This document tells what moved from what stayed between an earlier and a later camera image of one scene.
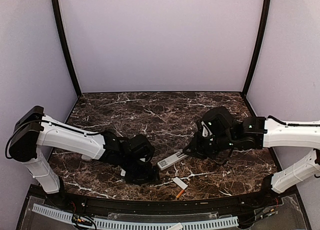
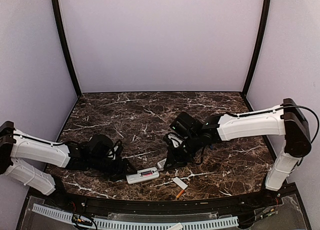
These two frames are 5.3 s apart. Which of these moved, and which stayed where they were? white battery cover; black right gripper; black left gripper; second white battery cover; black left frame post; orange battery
Moved: black right gripper; black left gripper
Stayed: black left frame post; second white battery cover; white battery cover; orange battery
